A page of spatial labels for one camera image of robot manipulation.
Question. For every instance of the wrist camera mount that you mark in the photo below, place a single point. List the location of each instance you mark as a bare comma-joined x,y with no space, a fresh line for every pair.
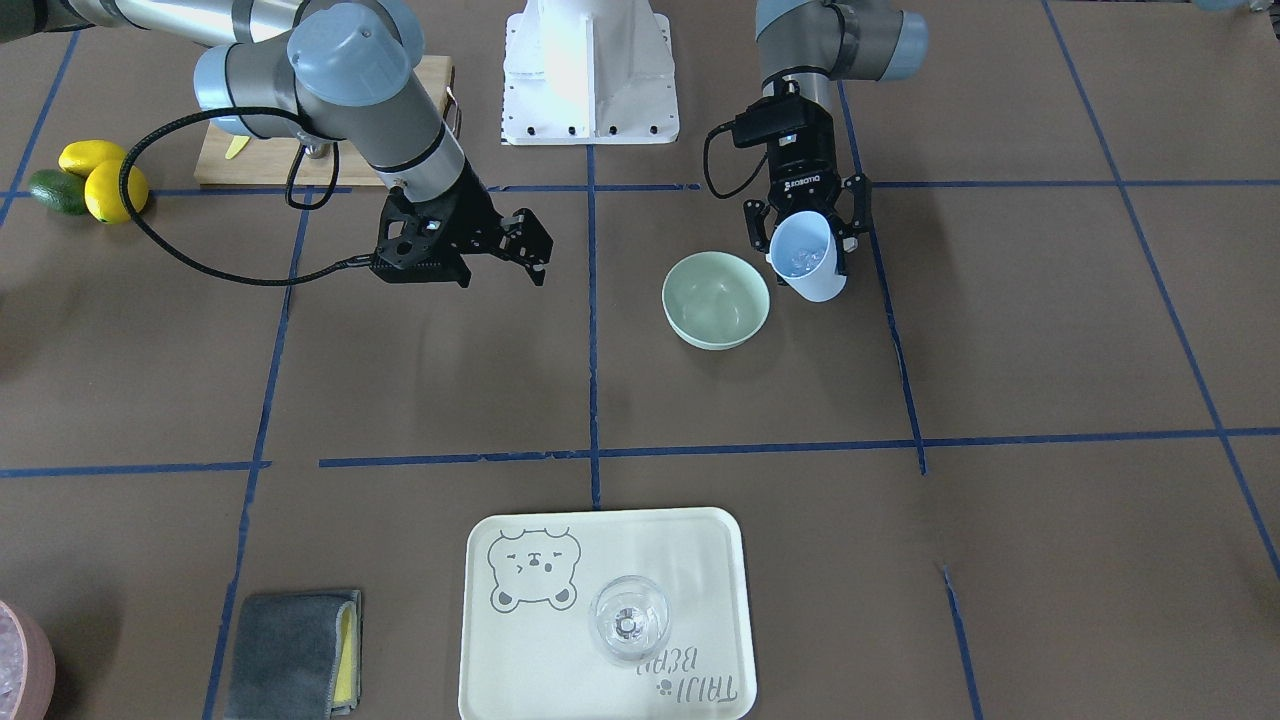
417,241

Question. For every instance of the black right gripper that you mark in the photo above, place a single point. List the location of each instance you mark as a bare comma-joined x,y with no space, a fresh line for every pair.
470,216

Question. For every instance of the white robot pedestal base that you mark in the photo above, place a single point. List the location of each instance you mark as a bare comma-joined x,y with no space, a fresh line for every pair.
589,73

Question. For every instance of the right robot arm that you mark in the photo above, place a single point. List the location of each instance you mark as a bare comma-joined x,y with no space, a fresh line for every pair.
323,73

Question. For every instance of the wooden cutting board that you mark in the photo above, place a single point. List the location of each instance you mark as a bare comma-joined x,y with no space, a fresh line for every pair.
266,161

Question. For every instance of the cream bear tray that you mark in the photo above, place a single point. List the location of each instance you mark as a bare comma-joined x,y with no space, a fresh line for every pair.
526,651

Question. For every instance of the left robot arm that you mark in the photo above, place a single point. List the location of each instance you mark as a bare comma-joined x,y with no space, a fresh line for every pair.
803,47

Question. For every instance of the clear wine glass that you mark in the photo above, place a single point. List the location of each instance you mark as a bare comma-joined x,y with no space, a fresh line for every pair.
630,620

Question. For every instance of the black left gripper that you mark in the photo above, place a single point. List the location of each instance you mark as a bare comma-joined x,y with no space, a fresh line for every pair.
804,158

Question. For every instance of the light blue plastic cup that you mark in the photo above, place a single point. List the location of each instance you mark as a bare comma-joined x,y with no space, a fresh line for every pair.
804,254

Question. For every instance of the yellow lemon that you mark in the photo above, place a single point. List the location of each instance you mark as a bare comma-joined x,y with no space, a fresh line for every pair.
80,158
105,195

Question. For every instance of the green ceramic bowl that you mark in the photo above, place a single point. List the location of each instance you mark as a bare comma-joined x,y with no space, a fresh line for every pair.
714,300

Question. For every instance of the green avocado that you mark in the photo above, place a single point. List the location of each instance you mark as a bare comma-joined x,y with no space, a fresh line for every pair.
59,191

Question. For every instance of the yellow plastic knife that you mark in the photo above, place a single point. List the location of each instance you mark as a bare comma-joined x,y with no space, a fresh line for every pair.
236,146

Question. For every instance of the pink bowl with ice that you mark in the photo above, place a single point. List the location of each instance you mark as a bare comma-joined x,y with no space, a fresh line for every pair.
27,664

